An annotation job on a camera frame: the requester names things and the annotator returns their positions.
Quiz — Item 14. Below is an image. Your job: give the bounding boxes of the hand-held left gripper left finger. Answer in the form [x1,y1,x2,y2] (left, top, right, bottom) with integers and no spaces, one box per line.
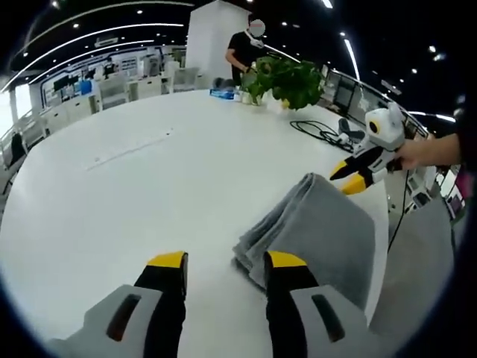
[48,251,189,358]

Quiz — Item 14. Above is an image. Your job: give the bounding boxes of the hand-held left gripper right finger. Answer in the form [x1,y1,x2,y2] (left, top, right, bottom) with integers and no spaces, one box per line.
[264,250,378,358]

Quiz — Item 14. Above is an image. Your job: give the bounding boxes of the grey towel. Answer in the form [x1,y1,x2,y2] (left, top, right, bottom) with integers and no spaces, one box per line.
[232,172,376,311]

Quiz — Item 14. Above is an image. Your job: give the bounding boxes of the person's right hand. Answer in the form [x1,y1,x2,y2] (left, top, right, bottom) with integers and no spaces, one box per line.
[396,138,434,169]

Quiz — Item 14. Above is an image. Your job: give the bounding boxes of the grey curved headset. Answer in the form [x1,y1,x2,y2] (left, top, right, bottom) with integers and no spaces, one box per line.
[338,118,367,141]

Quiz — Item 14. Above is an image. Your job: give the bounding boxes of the green leafy plant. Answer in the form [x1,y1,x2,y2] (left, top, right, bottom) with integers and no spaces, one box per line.
[240,55,326,112]

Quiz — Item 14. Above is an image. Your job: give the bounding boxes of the clear glass vase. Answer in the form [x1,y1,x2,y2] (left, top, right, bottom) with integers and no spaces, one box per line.
[237,90,268,107]

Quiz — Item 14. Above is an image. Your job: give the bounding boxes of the white table socket panel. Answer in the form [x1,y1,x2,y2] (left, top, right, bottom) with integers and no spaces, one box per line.
[85,128,174,171]

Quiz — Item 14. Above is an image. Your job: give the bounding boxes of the blue tissue packet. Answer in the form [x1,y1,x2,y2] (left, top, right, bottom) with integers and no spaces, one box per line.
[209,87,236,101]

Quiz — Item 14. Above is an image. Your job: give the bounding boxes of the white office chair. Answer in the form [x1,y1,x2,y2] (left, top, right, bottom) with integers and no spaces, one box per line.
[172,66,200,92]
[98,75,130,110]

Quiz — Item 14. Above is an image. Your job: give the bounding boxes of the black jacket on chair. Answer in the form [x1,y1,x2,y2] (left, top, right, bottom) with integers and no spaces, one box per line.
[10,133,28,167]

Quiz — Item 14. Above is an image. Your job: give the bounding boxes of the black monitor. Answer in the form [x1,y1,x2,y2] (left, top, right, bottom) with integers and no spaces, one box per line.
[53,75,74,92]

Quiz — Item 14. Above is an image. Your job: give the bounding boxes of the thin gripper cable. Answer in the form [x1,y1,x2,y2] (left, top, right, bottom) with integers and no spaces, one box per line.
[387,169,410,251]

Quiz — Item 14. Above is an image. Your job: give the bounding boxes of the black coiled cable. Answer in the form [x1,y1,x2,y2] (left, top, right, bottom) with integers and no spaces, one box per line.
[290,119,355,151]

